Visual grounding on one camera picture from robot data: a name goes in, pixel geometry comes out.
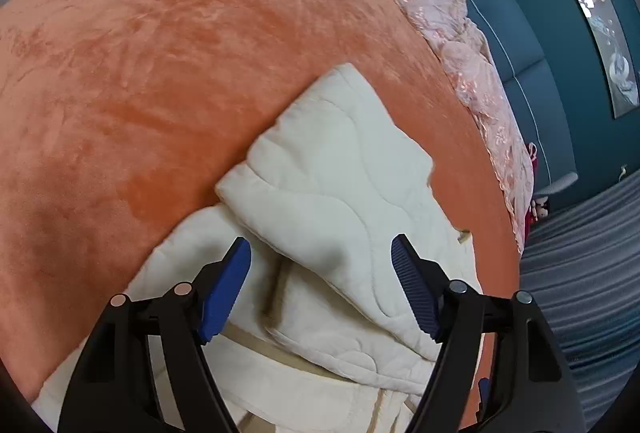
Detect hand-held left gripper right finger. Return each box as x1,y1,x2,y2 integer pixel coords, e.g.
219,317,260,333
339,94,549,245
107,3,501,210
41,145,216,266
390,234,586,433

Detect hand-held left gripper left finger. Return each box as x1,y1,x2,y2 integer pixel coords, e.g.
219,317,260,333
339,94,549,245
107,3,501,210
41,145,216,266
57,237,252,433

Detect white quilted coat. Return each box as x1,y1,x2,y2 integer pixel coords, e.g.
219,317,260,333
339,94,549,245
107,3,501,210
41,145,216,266
32,62,493,433

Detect red cloth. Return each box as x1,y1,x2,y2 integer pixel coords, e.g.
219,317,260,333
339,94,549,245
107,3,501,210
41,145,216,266
520,142,542,245

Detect grey curtain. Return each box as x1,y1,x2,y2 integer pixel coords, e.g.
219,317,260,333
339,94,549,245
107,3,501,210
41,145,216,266
517,173,640,433

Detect orange plush blanket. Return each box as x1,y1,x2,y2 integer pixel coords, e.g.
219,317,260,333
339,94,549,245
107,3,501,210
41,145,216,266
0,0,523,433

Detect pink lace pillows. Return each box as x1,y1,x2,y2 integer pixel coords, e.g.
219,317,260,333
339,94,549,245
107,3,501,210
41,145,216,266
372,0,536,259

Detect teal padded headboard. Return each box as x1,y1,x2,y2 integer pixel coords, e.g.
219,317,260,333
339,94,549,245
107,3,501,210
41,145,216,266
360,0,581,214

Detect framed floral wall picture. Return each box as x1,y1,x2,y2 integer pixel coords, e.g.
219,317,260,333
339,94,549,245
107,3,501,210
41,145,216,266
534,0,640,120

